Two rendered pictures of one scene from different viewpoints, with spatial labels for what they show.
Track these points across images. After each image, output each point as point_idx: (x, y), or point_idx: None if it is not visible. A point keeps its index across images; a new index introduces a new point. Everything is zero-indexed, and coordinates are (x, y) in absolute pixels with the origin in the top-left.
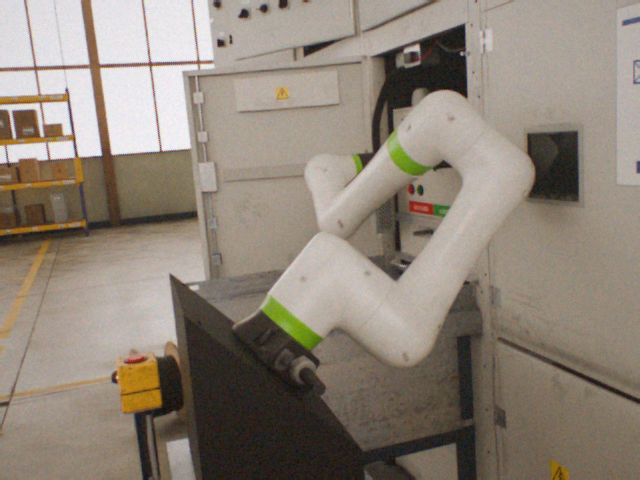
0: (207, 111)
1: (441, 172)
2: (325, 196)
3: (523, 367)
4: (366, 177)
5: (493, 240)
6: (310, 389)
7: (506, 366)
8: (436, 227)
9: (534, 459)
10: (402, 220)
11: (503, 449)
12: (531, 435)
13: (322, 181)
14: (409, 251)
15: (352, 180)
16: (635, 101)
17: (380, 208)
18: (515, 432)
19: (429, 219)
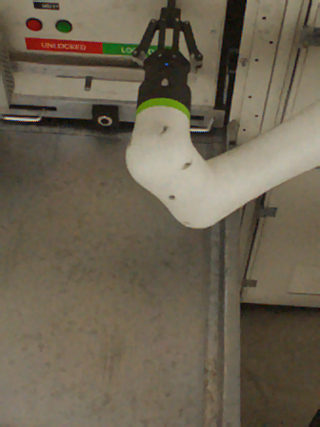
0: None
1: (130, 8)
2: (204, 193)
3: (319, 177)
4: (313, 161)
5: (297, 93)
6: None
7: (290, 180)
8: (143, 78)
9: (315, 225)
10: (37, 71)
11: (266, 229)
12: (316, 213)
13: (193, 178)
14: (26, 91)
15: (264, 163)
16: None
17: (5, 74)
18: (290, 216)
19: (123, 70)
